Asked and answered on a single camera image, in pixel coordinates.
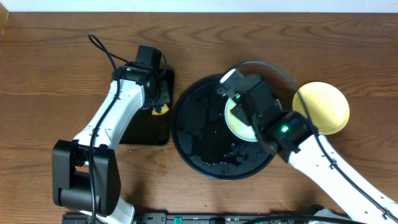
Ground orange green scrub sponge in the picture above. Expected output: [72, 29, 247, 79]
[152, 104, 169, 116]

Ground light blue plate front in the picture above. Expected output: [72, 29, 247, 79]
[224, 96, 282, 143]

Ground yellow plate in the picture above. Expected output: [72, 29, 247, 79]
[298, 82, 350, 135]

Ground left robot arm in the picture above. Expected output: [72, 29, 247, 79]
[52, 66, 175, 223]

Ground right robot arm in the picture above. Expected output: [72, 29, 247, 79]
[228, 81, 397, 223]

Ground black rectangular tray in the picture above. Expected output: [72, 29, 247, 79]
[119, 70, 175, 146]

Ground black round tray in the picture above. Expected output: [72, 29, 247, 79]
[171, 75, 274, 180]

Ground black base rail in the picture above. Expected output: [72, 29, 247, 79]
[61, 212, 358, 224]

